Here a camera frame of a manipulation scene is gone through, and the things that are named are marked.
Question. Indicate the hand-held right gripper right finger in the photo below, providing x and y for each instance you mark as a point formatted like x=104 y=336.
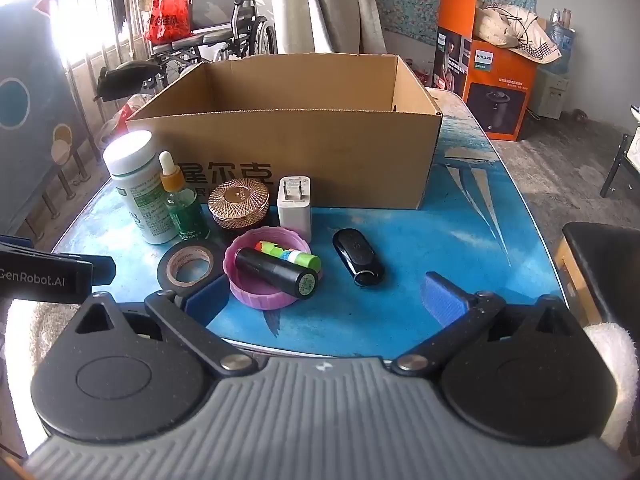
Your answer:
x=441 y=300

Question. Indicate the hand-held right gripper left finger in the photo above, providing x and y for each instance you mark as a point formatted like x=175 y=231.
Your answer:
x=206 y=297

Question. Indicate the black electrical tape roll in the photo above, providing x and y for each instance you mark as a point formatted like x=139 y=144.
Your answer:
x=167 y=267

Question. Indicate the purple plastic lid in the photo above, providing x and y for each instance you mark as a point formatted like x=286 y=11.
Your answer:
x=260 y=297

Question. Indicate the black cylinder tube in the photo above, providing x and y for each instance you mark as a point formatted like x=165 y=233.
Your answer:
x=270 y=270

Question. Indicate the green dropper bottle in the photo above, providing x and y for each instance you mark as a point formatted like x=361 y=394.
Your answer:
x=187 y=210

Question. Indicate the black key fob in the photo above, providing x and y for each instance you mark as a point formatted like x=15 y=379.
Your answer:
x=357 y=255

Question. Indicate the green white glue stick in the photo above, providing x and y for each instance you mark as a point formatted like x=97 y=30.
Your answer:
x=295 y=256

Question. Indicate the gold lidded round jar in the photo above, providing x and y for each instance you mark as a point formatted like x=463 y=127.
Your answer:
x=239 y=200

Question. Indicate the white pill bottle green label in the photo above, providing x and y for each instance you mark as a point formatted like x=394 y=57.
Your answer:
x=137 y=195

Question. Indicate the white wall charger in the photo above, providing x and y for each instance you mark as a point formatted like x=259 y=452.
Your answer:
x=295 y=210

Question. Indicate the brown cardboard box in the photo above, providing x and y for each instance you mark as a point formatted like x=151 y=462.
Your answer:
x=300 y=130

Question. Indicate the grey printed blanket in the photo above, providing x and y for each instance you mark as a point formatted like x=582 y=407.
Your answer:
x=30 y=125

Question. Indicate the black stool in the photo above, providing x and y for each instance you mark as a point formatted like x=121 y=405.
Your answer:
x=605 y=265

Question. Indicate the white plastic bag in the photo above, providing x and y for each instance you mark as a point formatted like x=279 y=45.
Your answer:
x=120 y=120

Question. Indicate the white fluffy towel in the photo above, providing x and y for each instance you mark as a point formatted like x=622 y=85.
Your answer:
x=617 y=375

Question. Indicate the metal railing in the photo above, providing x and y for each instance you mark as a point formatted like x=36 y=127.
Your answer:
x=85 y=85

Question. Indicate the orange appliance carton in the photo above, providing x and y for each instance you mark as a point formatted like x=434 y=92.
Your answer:
x=495 y=95

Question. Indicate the black plastic object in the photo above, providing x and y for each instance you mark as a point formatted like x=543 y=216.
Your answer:
x=125 y=80

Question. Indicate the white water dispenser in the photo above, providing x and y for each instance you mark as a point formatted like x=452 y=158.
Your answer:
x=550 y=95

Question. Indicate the checked brim hat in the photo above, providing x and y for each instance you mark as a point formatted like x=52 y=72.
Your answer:
x=542 y=52

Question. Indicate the white cloth bundle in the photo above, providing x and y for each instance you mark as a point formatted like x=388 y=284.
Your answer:
x=500 y=22

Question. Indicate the clear water jug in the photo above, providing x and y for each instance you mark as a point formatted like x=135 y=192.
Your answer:
x=562 y=42

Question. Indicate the red plastic bag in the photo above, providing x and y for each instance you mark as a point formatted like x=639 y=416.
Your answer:
x=167 y=15

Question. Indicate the wheelchair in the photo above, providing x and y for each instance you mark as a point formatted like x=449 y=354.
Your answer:
x=220 y=10

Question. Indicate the grey curtain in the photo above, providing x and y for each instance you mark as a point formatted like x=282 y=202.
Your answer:
x=325 y=5

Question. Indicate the metal frame chair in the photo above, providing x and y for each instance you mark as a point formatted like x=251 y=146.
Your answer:
x=622 y=160

